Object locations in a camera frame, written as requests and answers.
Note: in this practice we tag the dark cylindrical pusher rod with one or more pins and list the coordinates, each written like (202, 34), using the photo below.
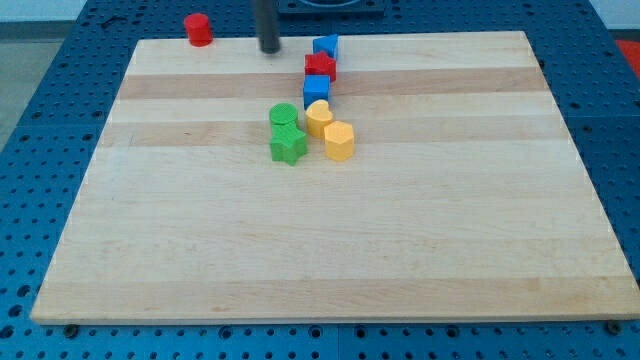
(266, 26)

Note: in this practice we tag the blue triangle block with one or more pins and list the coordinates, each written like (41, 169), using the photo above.
(327, 44)

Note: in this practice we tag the red star block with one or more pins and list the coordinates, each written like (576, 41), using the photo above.
(321, 63)

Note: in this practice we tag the blue cube block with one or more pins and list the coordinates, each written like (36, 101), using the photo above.
(315, 87)

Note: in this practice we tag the red cylinder block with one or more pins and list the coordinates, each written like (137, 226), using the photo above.
(198, 29)

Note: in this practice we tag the green cylinder block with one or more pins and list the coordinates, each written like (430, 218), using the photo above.
(283, 113)

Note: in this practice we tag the yellow heart block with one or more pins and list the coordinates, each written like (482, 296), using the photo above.
(318, 115)

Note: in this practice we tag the green star block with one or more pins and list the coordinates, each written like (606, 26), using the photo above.
(288, 143)

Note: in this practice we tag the yellow hexagon block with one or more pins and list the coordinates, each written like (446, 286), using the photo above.
(339, 139)

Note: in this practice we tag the wooden board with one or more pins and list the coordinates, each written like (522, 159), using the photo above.
(466, 199)

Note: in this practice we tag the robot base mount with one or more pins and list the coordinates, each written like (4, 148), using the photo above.
(291, 8)

